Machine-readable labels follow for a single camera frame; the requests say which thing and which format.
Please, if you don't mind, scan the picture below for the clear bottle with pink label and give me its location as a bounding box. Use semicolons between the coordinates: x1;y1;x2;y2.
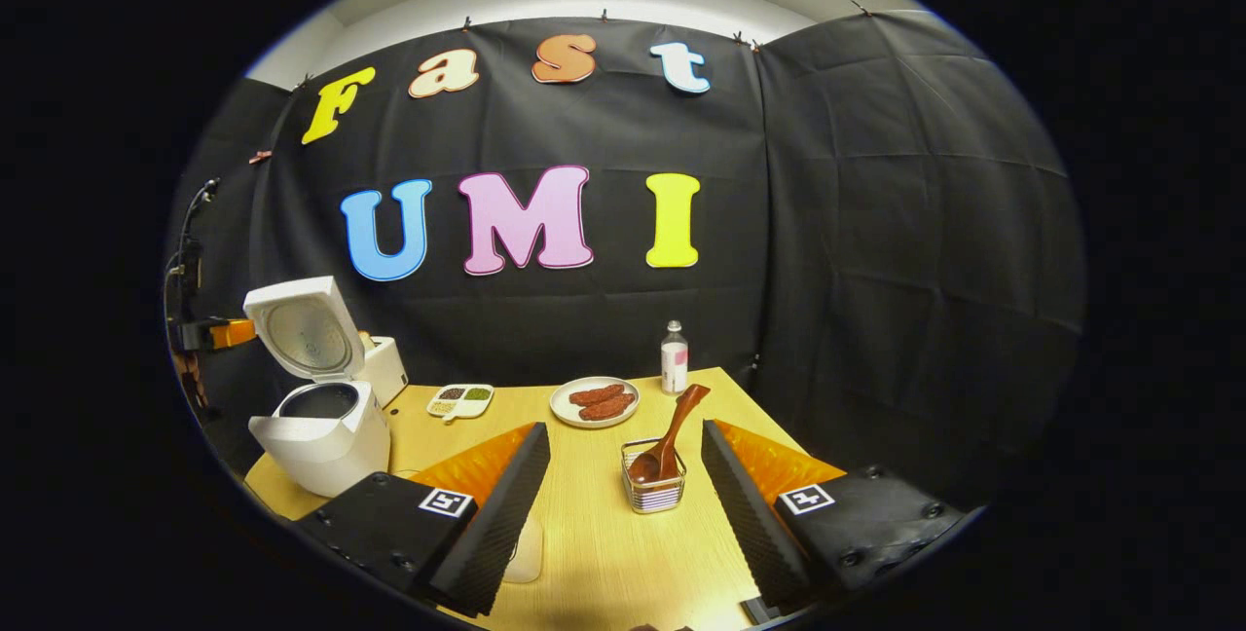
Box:
661;320;689;395

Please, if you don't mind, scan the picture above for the clear glass container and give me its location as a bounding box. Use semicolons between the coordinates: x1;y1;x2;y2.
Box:
501;517;544;585

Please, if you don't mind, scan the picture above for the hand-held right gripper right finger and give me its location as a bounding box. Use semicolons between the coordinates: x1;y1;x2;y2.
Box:
701;420;965;612

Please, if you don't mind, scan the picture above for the white round plate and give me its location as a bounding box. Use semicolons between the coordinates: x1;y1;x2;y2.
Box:
549;376;641;430

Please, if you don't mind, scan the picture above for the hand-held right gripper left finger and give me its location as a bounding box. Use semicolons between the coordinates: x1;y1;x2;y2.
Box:
292;422;552;618

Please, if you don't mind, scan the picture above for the brown wooden spoon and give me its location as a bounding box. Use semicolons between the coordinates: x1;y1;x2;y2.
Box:
628;384;712;486

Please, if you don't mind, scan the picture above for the wire chopstick holder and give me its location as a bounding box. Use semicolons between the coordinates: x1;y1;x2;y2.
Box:
621;438;687;515

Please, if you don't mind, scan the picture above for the white divided dish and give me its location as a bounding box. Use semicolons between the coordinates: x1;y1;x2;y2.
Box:
426;383;495;424

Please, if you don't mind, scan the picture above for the white toaster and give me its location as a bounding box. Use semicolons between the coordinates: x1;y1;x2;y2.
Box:
358;331;410;408

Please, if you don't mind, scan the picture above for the white rice cooker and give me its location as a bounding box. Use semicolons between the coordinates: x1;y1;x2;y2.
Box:
242;276;392;499

